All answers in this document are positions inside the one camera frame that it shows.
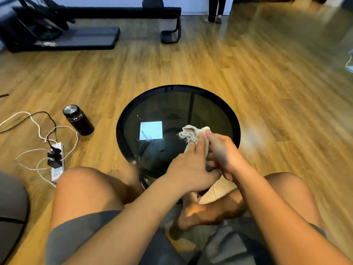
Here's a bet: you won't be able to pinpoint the person's left hand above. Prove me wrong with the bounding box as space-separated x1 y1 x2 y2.
164 132 222 193

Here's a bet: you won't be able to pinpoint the person's right hand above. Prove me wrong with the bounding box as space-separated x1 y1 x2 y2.
205 130 253 183

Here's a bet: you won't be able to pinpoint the beige cloth rag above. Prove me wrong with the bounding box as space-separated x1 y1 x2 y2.
178 125 211 159

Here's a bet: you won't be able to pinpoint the person's right forearm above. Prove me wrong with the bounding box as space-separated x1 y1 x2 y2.
232 164 353 265

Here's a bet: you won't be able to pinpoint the person's left forearm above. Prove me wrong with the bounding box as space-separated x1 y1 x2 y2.
62 174 193 265

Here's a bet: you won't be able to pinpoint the round black glass table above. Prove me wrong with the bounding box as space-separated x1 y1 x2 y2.
116 85 241 191

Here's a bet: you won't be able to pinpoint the person's right leg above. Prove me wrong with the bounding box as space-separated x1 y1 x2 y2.
169 172 323 241

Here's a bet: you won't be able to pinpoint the person's leg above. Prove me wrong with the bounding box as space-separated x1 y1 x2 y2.
169 172 323 241
49 166 144 232

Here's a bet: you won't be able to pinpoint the black bench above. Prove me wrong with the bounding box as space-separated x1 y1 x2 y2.
59 0 182 44

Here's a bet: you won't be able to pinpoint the black insulated bottle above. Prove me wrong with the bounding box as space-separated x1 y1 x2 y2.
63 104 95 136

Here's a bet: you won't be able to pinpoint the person's left leg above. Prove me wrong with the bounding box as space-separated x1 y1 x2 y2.
49 166 144 232

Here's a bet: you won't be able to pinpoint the person's grey shorts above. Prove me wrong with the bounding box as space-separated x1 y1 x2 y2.
45 210 327 265

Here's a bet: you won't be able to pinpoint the white power strip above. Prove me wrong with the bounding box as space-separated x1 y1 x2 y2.
50 142 65 183

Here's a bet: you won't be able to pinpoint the black power adapter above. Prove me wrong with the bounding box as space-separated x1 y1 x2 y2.
47 147 63 169

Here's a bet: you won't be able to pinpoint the black treadmill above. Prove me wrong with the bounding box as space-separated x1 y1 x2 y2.
0 0 121 53

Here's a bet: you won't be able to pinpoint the grey cushion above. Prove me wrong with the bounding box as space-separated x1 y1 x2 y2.
0 170 30 265

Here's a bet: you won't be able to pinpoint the black cable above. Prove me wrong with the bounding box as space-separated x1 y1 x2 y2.
0 111 58 149

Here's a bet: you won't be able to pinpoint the white cable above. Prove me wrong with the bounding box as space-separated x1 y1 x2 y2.
0 111 79 188

